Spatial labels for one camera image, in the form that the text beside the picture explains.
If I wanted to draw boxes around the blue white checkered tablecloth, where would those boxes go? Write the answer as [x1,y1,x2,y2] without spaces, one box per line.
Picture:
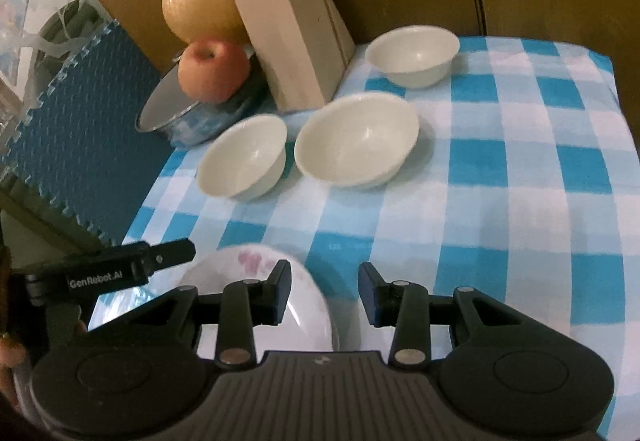
[87,34,632,428]

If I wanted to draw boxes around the person's left hand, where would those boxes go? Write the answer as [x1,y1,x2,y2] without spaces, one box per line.
[0,321,32,414]

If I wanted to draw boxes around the wooden knife block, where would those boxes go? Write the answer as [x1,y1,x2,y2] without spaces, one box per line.
[222,0,357,114]

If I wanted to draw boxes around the scalloped pink floral plate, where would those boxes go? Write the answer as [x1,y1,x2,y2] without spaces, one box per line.
[177,243,335,354]

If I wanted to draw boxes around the large pink floral plate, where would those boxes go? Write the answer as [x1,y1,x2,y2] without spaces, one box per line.
[305,271,343,353]

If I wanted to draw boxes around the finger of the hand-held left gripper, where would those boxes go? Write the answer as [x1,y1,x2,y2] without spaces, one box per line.
[145,238,197,280]

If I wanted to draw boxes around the blue foam mat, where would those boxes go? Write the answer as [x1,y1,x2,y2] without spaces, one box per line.
[0,18,174,248]

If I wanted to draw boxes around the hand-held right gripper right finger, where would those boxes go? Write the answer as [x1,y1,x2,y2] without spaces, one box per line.
[358,262,527,368]

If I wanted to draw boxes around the red yellow apple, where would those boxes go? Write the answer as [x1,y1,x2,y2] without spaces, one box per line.
[177,36,251,103]

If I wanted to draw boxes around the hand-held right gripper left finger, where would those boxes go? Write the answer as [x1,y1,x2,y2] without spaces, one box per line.
[128,259,293,368]

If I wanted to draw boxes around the printed curtain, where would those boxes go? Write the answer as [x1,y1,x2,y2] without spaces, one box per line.
[0,0,119,132]

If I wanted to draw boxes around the cream white bowl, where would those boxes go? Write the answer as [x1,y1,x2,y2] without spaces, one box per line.
[364,24,461,89]
[197,114,289,202]
[294,92,421,189]

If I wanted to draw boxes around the steel pot lid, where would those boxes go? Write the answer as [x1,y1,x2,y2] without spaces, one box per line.
[137,66,202,132]

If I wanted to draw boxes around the steel cooking pot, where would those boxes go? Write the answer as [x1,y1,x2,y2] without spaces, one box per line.
[135,46,272,148]

